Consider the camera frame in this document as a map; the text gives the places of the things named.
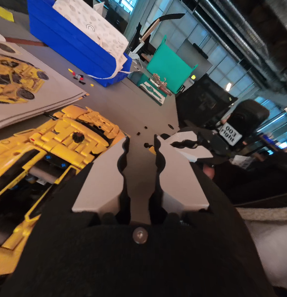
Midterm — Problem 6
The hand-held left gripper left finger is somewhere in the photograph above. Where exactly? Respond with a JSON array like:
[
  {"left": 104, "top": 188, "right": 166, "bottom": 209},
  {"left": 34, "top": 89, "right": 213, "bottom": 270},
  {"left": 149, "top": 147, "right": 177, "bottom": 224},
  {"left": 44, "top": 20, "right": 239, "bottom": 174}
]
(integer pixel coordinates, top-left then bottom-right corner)
[{"left": 72, "top": 136, "right": 131, "bottom": 224}]

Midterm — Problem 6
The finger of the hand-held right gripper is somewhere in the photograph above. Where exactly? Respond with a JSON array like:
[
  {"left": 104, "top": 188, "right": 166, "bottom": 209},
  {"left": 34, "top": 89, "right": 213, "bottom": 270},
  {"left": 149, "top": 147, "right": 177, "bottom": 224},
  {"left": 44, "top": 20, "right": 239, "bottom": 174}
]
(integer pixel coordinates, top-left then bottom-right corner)
[
  {"left": 175, "top": 144, "right": 214, "bottom": 163},
  {"left": 165, "top": 131, "right": 199, "bottom": 147}
]

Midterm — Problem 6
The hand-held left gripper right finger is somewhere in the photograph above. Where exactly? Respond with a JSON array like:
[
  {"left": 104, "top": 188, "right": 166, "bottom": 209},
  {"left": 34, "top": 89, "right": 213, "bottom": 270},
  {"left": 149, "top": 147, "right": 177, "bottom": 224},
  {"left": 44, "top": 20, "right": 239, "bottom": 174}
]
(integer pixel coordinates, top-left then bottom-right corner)
[{"left": 149, "top": 135, "right": 209, "bottom": 224}]

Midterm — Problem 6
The yellow toy brick car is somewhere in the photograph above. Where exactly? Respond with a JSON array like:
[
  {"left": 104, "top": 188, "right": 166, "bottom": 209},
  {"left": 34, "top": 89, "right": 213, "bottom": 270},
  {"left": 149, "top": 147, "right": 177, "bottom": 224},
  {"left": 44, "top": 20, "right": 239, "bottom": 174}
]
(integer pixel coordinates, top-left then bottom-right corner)
[{"left": 0, "top": 105, "right": 130, "bottom": 276}]

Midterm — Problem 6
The person's right forearm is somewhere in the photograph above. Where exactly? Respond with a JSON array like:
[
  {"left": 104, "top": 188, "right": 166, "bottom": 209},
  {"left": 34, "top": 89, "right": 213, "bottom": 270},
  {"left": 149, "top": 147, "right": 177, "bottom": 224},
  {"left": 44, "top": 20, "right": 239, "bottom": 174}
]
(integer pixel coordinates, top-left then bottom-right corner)
[{"left": 213, "top": 151, "right": 287, "bottom": 204}]

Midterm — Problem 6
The grey desk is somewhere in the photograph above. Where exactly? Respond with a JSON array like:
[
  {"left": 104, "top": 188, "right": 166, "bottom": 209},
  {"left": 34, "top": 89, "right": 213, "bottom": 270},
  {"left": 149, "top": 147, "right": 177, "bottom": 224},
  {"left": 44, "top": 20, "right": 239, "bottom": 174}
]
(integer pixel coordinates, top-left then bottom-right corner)
[{"left": 0, "top": 9, "right": 181, "bottom": 223}]

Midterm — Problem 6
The person's right hand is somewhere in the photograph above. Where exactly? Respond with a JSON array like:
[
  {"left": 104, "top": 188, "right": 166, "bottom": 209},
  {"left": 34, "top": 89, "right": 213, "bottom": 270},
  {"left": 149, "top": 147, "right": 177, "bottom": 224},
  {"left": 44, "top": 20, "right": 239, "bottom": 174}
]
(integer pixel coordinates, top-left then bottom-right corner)
[{"left": 203, "top": 164, "right": 215, "bottom": 179}]

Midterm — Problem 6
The black mesh chair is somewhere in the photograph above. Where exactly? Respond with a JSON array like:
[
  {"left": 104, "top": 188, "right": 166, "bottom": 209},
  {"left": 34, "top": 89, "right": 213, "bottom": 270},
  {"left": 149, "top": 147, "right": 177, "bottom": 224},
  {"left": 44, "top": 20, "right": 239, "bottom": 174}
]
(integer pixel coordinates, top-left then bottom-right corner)
[{"left": 176, "top": 74, "right": 238, "bottom": 130}]

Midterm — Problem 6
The green booklet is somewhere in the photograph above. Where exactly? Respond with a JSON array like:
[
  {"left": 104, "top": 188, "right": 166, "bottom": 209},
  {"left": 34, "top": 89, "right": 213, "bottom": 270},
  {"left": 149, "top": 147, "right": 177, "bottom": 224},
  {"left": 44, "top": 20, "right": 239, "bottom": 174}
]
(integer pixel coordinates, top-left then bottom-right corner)
[{"left": 139, "top": 80, "right": 167, "bottom": 106}]

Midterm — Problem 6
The green plastic bin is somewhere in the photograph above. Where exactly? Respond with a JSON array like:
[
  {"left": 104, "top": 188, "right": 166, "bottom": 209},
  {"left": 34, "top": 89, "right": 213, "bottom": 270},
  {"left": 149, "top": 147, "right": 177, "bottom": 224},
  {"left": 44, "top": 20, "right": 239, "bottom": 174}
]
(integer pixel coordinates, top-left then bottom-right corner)
[{"left": 147, "top": 35, "right": 198, "bottom": 94}]

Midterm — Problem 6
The black video bar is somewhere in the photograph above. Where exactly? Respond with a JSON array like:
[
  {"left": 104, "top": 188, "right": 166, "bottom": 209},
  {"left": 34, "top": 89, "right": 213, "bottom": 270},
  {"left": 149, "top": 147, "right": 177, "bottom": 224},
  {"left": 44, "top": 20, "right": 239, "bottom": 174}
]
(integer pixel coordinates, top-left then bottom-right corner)
[{"left": 192, "top": 43, "right": 209, "bottom": 59}]

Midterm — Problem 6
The white paper strip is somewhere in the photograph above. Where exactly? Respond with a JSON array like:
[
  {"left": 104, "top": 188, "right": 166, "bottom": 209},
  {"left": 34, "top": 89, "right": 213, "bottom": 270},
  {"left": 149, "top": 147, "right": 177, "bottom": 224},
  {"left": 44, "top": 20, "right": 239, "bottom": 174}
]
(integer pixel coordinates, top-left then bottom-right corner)
[{"left": 86, "top": 67, "right": 132, "bottom": 80}]

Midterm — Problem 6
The open instruction booklet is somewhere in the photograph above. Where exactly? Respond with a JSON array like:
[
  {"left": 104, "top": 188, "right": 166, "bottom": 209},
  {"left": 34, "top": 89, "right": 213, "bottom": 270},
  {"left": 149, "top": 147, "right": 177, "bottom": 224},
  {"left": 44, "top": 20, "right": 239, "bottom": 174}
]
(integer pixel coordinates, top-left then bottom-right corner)
[{"left": 0, "top": 41, "right": 89, "bottom": 131}]

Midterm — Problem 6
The white shirt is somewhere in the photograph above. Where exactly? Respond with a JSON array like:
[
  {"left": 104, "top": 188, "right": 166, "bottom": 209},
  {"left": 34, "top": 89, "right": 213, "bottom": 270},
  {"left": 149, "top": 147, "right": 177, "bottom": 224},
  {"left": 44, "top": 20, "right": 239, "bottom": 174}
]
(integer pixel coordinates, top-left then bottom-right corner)
[{"left": 244, "top": 218, "right": 287, "bottom": 288}]

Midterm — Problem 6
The pile of small bricks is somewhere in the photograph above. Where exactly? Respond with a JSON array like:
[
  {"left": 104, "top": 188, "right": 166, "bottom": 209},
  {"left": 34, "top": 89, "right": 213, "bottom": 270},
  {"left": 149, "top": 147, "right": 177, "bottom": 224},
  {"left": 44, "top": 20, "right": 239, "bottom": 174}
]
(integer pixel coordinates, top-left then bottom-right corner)
[{"left": 68, "top": 68, "right": 86, "bottom": 85}]

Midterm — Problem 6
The curved wood and black lamp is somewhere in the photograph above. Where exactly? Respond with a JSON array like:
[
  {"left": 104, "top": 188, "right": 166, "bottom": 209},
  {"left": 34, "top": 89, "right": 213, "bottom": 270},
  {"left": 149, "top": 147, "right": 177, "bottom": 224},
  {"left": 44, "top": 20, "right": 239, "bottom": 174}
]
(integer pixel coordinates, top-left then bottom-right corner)
[{"left": 129, "top": 13, "right": 186, "bottom": 62}]

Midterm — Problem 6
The white patterned paper bag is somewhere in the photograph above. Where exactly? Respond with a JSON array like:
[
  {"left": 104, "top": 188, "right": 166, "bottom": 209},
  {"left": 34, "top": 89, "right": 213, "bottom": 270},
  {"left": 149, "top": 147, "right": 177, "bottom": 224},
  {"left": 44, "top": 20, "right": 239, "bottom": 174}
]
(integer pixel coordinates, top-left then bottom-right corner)
[{"left": 52, "top": 0, "right": 129, "bottom": 72}]

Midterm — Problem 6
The blue plastic bin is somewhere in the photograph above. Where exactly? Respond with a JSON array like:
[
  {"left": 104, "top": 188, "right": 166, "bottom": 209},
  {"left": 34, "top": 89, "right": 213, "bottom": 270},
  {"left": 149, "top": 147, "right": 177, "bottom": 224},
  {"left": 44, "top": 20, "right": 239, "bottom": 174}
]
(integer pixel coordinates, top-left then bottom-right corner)
[{"left": 27, "top": 0, "right": 133, "bottom": 87}]

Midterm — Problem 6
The yellow paper strip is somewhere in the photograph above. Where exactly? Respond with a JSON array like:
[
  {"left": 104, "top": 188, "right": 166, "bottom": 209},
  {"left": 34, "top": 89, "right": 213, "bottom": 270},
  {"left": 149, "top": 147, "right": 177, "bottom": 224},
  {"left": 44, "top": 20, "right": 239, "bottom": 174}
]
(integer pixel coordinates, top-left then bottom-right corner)
[{"left": 0, "top": 3, "right": 15, "bottom": 22}]

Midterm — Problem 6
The wall screen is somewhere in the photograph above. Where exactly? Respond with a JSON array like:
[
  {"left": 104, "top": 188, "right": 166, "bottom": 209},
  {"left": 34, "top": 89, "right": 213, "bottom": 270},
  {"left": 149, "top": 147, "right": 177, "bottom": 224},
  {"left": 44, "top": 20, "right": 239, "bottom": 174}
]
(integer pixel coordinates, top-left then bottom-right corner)
[{"left": 181, "top": 38, "right": 212, "bottom": 75}]

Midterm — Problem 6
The silver air duct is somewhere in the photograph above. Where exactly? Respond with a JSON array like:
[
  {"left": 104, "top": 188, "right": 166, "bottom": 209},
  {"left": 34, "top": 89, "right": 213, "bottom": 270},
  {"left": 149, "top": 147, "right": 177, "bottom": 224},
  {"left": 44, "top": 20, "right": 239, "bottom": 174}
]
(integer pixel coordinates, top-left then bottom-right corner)
[{"left": 197, "top": 0, "right": 287, "bottom": 93}]

